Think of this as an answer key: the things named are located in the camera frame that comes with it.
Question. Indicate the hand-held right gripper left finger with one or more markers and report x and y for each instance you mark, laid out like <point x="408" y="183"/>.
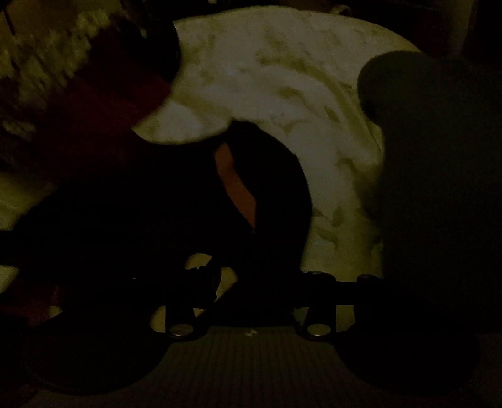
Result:
<point x="200" y="282"/>

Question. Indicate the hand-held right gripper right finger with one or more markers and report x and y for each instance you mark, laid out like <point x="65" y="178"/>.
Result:
<point x="319" y="286"/>

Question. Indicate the black and orange garment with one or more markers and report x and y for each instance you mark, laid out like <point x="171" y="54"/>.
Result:
<point x="266" y="176"/>

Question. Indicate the dark green cloth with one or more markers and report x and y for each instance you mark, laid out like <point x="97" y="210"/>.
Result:
<point x="431" y="157"/>

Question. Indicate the dark red pillow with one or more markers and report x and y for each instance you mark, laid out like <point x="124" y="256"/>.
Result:
<point x="98" y="110"/>

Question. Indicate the white patterned blanket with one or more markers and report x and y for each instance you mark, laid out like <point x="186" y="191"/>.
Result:
<point x="274" y="78"/>

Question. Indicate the floral pillow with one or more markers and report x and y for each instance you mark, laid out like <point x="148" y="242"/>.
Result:
<point x="39" y="78"/>

